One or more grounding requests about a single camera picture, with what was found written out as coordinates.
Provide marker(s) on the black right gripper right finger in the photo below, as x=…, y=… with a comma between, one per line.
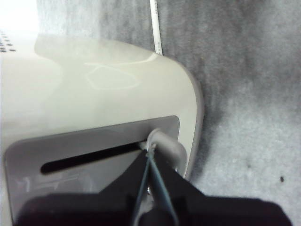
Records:
x=211, y=212

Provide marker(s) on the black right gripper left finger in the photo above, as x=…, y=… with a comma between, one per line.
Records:
x=89, y=209

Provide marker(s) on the grey toaster lever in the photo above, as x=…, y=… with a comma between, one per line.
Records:
x=169, y=146

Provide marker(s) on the cream two-slot toaster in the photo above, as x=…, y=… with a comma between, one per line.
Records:
x=94, y=94

